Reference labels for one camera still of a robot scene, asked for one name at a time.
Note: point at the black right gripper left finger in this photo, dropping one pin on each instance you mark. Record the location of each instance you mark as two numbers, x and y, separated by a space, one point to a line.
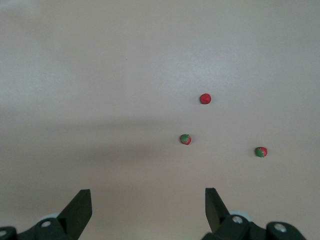
72 215

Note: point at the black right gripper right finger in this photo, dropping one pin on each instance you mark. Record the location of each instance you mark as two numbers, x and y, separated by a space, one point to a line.
215 212

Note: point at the red toy strawberry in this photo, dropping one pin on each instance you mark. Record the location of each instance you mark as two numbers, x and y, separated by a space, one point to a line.
185 139
205 98
261 152

